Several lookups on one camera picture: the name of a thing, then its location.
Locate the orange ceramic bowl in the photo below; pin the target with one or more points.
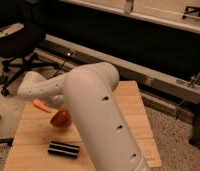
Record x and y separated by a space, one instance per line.
61 119

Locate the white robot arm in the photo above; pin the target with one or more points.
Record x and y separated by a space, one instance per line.
87 92

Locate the orange carrot toy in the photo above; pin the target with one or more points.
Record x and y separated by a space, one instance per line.
40 105

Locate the black white striped block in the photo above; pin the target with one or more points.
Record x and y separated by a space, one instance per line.
63 149

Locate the black office chair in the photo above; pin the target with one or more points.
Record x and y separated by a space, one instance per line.
19 37

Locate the black chair base far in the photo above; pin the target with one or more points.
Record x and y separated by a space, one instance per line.
191 9

